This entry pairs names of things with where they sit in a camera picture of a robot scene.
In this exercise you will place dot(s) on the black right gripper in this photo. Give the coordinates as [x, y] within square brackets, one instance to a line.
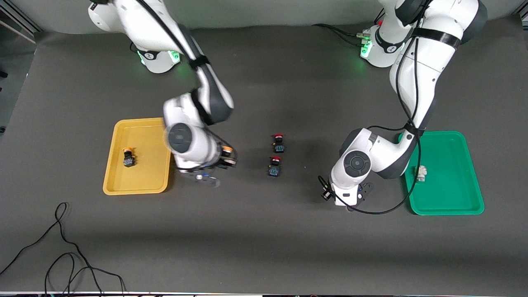
[223, 158]

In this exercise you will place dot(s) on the yellow push button switch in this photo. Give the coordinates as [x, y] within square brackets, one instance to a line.
[227, 149]
[129, 160]

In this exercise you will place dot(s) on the white push button switch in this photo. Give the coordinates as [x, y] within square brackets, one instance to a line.
[420, 173]

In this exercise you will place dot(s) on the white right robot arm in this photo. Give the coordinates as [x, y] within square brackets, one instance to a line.
[140, 24]

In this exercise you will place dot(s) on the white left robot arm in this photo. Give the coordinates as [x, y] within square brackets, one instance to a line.
[416, 82]

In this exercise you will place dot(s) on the dark grey table mat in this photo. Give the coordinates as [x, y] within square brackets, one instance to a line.
[264, 239]

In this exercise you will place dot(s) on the green plastic tray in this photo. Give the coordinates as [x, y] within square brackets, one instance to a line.
[453, 181]

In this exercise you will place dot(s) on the yellow plastic tray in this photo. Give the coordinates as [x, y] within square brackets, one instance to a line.
[140, 177]

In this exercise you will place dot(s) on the red push button switch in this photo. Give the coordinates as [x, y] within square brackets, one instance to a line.
[279, 146]
[274, 169]

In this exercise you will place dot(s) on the aluminium frame rail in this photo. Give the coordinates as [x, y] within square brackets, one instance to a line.
[20, 24]

